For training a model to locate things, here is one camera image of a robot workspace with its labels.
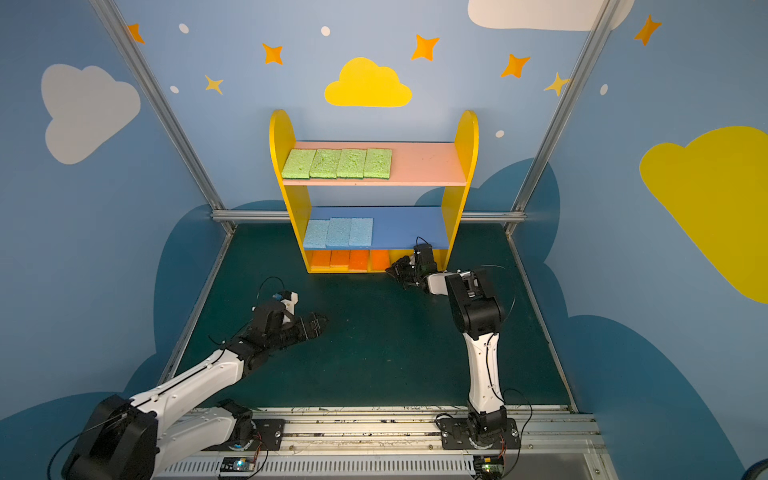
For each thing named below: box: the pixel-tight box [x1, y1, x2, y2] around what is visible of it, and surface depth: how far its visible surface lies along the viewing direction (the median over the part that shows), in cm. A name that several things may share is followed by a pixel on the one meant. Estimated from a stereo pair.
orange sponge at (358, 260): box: [349, 250, 369, 272], surface depth 110 cm
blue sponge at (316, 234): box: [304, 219, 331, 251], surface depth 100 cm
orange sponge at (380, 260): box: [371, 250, 391, 271], surface depth 109 cm
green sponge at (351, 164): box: [336, 149, 368, 179], surface depth 80 cm
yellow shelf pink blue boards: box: [270, 110, 480, 274], surface depth 98 cm
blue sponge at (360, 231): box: [348, 217, 373, 246], surface depth 101 cm
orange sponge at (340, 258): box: [330, 250, 351, 267], surface depth 110 cm
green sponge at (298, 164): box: [281, 149, 316, 179], surface depth 79 cm
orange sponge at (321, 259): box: [312, 250, 331, 269], surface depth 109 cm
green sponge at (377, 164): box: [363, 148, 393, 179], surface depth 80 cm
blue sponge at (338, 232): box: [325, 218, 352, 247], surface depth 101 cm
